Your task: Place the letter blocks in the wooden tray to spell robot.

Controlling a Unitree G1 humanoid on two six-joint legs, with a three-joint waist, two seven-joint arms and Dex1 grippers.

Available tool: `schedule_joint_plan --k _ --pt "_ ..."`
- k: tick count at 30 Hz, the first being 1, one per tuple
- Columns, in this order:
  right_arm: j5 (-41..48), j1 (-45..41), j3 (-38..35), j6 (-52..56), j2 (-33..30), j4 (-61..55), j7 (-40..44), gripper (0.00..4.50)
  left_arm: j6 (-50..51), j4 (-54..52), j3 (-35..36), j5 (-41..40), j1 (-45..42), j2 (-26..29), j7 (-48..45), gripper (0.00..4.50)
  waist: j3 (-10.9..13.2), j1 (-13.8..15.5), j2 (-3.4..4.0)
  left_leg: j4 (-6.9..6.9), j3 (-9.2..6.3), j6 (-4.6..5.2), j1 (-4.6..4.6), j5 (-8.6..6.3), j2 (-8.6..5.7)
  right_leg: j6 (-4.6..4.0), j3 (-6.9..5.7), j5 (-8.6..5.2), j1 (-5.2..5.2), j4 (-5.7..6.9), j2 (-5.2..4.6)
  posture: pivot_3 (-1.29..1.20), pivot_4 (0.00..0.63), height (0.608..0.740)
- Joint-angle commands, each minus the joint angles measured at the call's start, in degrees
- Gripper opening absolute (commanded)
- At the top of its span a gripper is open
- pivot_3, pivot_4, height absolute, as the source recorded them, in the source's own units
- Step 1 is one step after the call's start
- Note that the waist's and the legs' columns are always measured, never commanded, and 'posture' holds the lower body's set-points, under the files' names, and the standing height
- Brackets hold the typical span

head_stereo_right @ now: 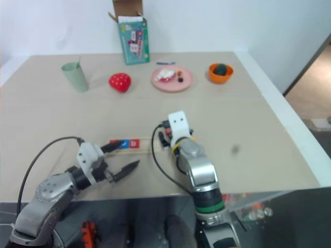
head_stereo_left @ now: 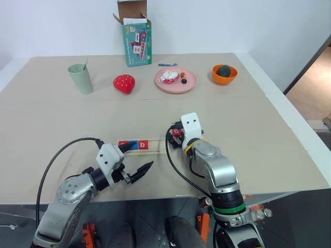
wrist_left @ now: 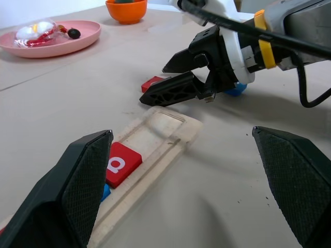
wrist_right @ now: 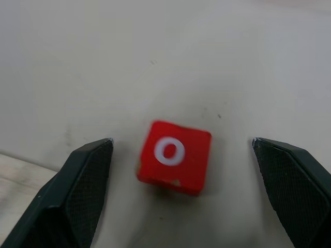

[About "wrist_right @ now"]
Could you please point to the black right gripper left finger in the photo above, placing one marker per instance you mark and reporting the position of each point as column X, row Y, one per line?
column 64, row 199

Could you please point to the red letter O cube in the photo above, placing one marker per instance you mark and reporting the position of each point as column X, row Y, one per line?
column 175, row 157

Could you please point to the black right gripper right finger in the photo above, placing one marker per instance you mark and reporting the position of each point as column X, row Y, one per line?
column 297, row 188

